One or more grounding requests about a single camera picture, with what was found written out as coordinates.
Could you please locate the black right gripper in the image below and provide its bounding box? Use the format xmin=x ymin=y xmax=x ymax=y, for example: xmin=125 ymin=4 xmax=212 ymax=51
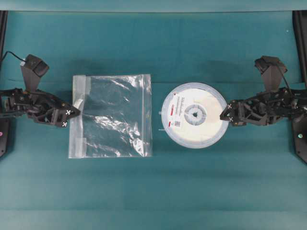
xmin=220 ymin=88 xmax=292 ymax=126

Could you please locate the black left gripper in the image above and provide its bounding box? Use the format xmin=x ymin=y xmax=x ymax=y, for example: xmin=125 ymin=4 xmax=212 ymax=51
xmin=9 ymin=88 xmax=80 ymax=127

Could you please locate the white translucent reel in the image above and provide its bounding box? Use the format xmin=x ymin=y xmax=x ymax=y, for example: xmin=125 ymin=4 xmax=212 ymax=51
xmin=161 ymin=82 xmax=228 ymax=149

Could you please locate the clear zip bag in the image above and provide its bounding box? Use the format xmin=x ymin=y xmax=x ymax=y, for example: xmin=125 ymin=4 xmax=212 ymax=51
xmin=68 ymin=74 xmax=153 ymax=159

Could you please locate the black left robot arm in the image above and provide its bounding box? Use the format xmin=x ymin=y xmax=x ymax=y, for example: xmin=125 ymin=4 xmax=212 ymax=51
xmin=0 ymin=88 xmax=81 ymax=127

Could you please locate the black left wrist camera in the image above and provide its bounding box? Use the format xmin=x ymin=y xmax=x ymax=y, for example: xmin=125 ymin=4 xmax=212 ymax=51
xmin=20 ymin=54 xmax=49 ymax=92

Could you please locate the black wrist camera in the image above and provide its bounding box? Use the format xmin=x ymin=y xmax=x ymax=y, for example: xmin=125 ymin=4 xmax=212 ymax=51
xmin=255 ymin=56 xmax=287 ymax=92
xmin=20 ymin=54 xmax=49 ymax=92

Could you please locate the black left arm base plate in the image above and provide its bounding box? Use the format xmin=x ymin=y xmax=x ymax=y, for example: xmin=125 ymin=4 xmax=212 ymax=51
xmin=0 ymin=118 xmax=10 ymax=157

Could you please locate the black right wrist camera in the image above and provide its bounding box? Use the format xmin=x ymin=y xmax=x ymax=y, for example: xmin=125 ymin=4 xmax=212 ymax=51
xmin=255 ymin=56 xmax=287 ymax=92

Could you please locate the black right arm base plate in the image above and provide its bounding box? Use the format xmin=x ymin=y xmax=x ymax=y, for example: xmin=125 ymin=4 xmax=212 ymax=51
xmin=292 ymin=117 xmax=307 ymax=163

